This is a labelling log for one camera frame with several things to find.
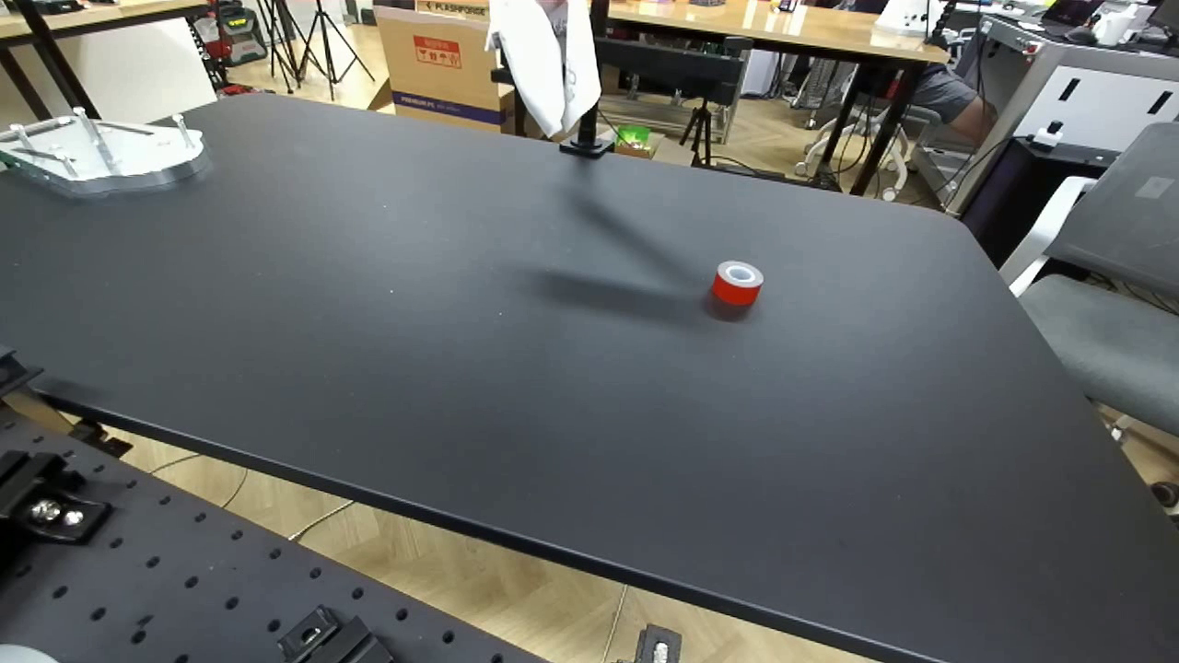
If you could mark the white cloth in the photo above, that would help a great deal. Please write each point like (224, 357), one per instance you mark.
(547, 59)

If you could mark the black clamp stand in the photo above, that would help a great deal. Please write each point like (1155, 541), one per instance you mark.
(592, 123)

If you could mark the red tape roll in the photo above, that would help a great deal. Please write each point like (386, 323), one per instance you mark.
(735, 284)

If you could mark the green packet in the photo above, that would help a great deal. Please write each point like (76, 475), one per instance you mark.
(635, 136)

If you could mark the small black tripod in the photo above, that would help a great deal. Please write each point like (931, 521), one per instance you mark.
(700, 131)

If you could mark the black panel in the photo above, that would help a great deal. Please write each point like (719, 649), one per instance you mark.
(668, 66)

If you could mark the large cardboard box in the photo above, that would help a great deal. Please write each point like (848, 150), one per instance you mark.
(436, 55)

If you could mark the black square clamp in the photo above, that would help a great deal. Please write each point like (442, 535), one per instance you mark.
(332, 637)

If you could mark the tall black tripod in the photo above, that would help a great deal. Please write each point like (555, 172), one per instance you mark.
(317, 39)

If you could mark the seated person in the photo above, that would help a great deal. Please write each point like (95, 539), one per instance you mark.
(953, 106)

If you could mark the black perforated breadboard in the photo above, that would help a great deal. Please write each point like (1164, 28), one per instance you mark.
(149, 577)

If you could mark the grey office chair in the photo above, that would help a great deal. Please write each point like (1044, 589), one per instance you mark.
(1106, 280)

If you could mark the white panel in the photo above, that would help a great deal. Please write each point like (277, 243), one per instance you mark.
(134, 76)

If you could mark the white cabinet with slots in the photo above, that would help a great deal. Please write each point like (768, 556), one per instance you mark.
(1091, 106)

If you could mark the black clamp with screws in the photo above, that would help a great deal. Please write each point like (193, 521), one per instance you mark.
(51, 511)

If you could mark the wooden desk with black leg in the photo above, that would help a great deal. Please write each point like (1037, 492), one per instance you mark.
(76, 16)

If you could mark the small metal bracket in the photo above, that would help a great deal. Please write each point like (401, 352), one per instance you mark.
(661, 646)

